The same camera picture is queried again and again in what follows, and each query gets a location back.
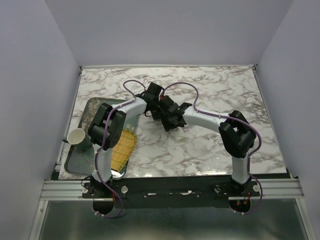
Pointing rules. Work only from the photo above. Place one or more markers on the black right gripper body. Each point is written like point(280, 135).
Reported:
point(167, 122)

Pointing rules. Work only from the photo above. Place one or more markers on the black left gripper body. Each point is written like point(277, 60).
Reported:
point(155, 109)

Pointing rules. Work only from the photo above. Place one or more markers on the cream cloth napkin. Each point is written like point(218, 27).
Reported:
point(181, 138)

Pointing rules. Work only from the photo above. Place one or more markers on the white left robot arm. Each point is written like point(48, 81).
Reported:
point(107, 125)

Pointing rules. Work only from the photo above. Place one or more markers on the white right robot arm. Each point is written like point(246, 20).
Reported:
point(237, 136)

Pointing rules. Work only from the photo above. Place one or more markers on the yellow bamboo mat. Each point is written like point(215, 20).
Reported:
point(123, 150)

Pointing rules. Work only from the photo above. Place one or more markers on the white cup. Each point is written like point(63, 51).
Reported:
point(78, 139)

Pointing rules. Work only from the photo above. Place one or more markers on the green floral metal tray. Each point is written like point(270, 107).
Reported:
point(81, 155)

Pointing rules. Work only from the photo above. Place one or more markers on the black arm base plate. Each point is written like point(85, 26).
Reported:
point(218, 191)

